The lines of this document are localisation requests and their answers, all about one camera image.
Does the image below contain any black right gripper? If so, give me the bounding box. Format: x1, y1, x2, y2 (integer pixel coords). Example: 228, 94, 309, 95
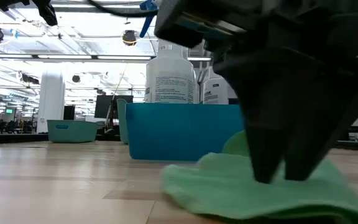
213, 46, 358, 184

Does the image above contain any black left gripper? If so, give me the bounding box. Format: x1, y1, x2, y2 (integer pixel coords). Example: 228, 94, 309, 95
0, 0, 58, 27

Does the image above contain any light green cloth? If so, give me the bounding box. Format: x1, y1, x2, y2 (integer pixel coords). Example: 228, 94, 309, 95
161, 129, 358, 224

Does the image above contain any white labelled bottle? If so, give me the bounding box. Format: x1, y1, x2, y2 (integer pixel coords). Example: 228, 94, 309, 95
202, 67, 229, 105

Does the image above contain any blue-trigger spray bottle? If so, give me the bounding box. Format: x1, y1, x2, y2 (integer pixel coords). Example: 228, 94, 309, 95
139, 0, 197, 105

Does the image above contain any white pillar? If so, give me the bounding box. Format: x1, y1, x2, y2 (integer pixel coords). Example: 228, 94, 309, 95
37, 70, 66, 134

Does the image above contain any long light bar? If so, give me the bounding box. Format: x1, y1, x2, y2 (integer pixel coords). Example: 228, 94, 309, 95
0, 53, 213, 62

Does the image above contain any black box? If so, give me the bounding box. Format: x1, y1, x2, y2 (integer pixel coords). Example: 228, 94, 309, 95
63, 105, 76, 121

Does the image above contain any blue plastic bin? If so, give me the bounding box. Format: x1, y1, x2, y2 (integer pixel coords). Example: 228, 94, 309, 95
125, 103, 245, 162

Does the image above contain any black monitor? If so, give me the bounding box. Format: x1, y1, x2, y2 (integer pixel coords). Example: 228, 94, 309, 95
94, 95, 119, 119

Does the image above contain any small teal bin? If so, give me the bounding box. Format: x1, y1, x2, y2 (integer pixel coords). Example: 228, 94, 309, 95
47, 119, 99, 144

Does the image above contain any large teal basket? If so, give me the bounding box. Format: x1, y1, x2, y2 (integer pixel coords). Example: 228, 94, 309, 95
116, 98, 129, 145

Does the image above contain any black cable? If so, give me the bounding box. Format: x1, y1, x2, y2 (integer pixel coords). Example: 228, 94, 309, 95
87, 0, 160, 18

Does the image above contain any black hanging cable reel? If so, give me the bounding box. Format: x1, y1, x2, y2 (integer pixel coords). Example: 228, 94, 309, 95
121, 29, 138, 47

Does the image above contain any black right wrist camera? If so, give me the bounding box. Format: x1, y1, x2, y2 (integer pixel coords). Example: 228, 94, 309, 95
154, 0, 262, 50

